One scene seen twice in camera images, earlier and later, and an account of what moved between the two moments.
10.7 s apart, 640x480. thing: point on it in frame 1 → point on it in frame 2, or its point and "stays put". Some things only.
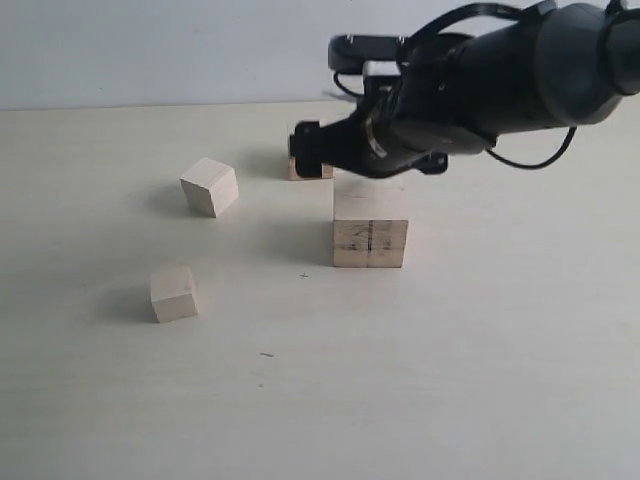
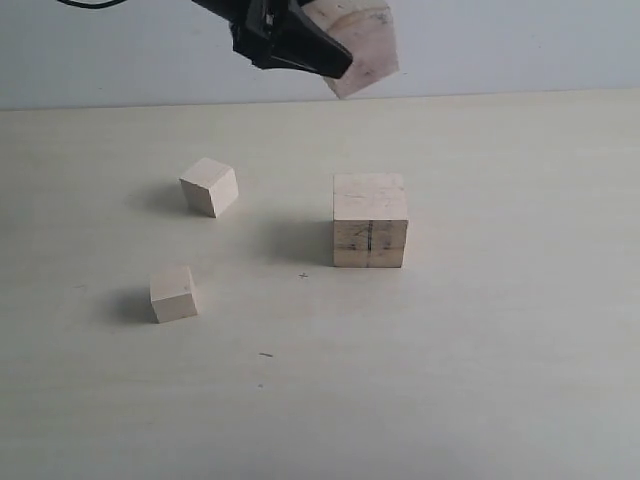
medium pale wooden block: x=210 y=187 stays put
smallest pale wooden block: x=172 y=294 stays put
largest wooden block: x=371 y=216 stays put
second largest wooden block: x=326 y=172 → x=367 y=29
